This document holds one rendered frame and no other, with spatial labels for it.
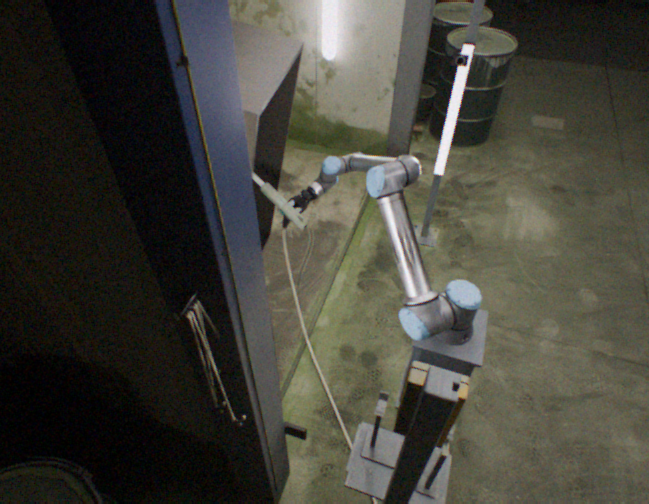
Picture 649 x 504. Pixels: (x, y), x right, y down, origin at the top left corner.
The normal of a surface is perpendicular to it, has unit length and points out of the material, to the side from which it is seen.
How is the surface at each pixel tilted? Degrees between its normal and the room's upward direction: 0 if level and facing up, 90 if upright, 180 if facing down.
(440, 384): 0
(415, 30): 90
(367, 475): 0
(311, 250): 0
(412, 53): 90
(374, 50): 90
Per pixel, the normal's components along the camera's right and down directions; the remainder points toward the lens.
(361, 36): -0.33, 0.69
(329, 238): 0.00, -0.69
